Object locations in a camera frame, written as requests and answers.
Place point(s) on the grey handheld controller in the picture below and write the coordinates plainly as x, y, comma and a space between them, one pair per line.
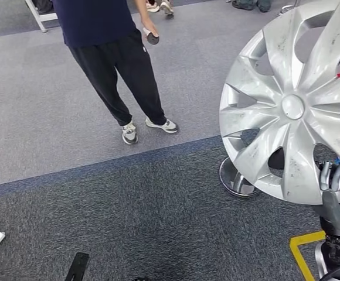
152, 38

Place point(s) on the white frame leg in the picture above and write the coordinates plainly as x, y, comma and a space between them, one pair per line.
39, 17

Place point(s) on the standing person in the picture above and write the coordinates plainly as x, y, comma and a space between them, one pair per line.
105, 23

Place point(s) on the chrome stanchion with round base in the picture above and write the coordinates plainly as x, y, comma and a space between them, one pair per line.
231, 180

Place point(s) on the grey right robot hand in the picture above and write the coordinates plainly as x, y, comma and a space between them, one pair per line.
335, 211

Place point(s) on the silver plastic hubcap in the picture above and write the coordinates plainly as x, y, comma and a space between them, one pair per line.
293, 106

